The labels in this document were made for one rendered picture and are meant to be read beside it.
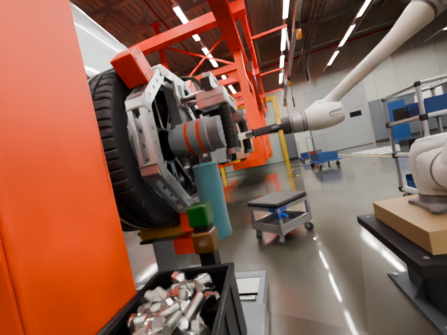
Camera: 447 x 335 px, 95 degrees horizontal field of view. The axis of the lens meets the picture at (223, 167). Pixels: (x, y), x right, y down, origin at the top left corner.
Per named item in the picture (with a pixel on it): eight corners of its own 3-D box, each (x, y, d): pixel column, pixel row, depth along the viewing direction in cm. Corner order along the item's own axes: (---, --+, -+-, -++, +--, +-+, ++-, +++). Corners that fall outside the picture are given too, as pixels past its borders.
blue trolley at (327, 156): (310, 167, 653) (304, 137, 651) (330, 163, 642) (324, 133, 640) (319, 170, 555) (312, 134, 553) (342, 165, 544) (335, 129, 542)
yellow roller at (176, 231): (144, 237, 97) (141, 225, 97) (201, 230, 89) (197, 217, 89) (136, 242, 91) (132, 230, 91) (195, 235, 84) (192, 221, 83)
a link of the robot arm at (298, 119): (305, 131, 93) (291, 135, 94) (300, 112, 93) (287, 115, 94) (308, 129, 84) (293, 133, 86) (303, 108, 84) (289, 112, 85)
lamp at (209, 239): (202, 246, 42) (198, 226, 42) (221, 244, 41) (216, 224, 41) (194, 255, 38) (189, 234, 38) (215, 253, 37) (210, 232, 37)
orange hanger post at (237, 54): (235, 169, 461) (211, 62, 456) (265, 163, 443) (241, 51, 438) (233, 170, 446) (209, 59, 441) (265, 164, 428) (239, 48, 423)
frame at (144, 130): (210, 193, 113) (189, 96, 112) (221, 191, 111) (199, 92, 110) (151, 230, 60) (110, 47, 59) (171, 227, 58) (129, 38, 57)
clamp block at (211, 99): (203, 112, 67) (200, 96, 67) (230, 105, 64) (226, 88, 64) (197, 110, 62) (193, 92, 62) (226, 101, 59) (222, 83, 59)
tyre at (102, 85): (78, 44, 80) (4, 209, 49) (128, 20, 74) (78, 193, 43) (170, 137, 136) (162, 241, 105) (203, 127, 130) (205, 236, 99)
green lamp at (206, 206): (197, 222, 42) (193, 203, 41) (215, 219, 41) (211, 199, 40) (189, 229, 38) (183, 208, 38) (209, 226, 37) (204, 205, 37)
